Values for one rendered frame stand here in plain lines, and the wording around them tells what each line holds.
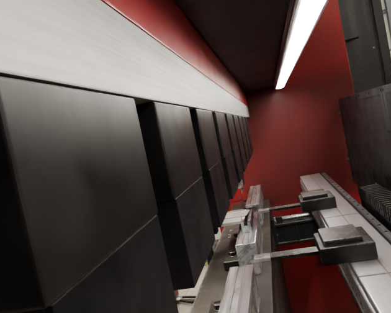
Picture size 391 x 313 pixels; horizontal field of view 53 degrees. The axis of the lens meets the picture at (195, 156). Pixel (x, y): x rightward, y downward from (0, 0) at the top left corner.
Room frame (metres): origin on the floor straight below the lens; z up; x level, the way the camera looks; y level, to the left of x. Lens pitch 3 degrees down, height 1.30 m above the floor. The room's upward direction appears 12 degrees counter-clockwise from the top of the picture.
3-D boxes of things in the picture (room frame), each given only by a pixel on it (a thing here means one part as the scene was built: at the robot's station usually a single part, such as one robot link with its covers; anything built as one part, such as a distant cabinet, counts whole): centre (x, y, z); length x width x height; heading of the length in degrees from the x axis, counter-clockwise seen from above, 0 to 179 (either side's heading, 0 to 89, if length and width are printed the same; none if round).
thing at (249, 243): (1.32, -0.13, 0.92); 0.39 x 0.06 x 0.10; 169
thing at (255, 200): (1.91, -0.24, 0.92); 0.50 x 0.06 x 0.10; 169
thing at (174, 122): (0.42, 0.05, 1.26); 0.15 x 0.09 x 0.17; 169
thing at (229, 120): (1.00, -0.06, 1.26); 0.15 x 0.09 x 0.17; 169
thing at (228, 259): (1.34, -0.07, 0.89); 0.30 x 0.05 x 0.03; 169
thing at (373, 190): (1.09, -0.49, 1.02); 0.37 x 0.06 x 0.04; 169
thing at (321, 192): (1.34, -0.30, 1.01); 0.26 x 0.12 x 0.05; 79
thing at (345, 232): (0.87, -0.21, 1.01); 0.26 x 0.12 x 0.05; 79
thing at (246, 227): (1.34, -0.13, 0.99); 0.20 x 0.03 x 0.03; 169
